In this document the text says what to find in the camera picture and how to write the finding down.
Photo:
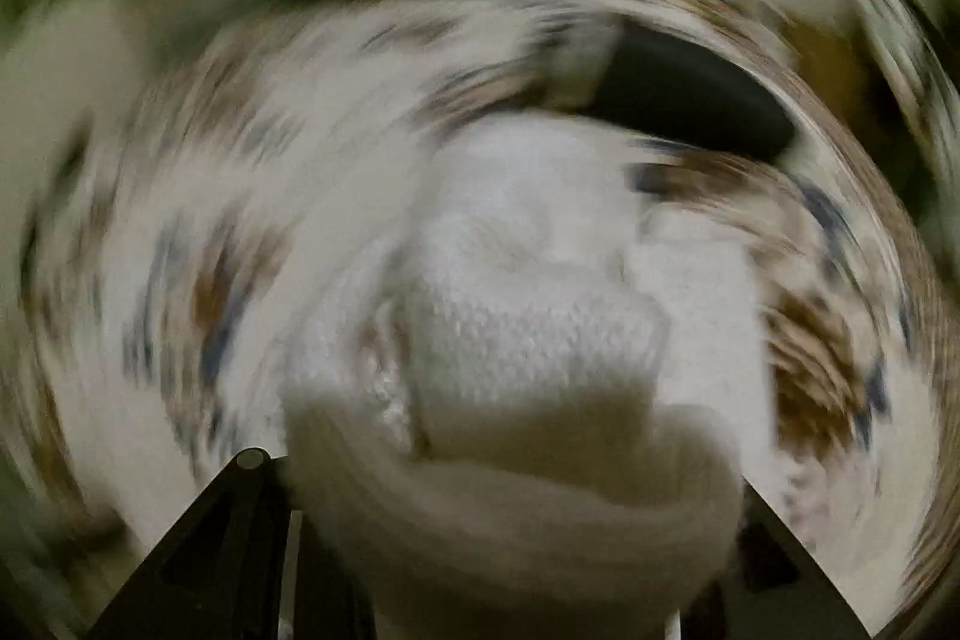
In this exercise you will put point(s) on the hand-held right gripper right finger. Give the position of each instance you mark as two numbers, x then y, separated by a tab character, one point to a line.
780	595

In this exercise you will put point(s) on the black folded garment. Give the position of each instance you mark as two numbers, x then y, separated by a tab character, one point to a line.
690	93

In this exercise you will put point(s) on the white knit sweater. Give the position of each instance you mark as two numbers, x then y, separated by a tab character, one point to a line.
525	340

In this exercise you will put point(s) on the floral blanket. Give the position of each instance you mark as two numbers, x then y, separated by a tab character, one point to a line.
225	197

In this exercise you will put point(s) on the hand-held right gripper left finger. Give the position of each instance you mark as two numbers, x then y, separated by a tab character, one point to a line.
217	535

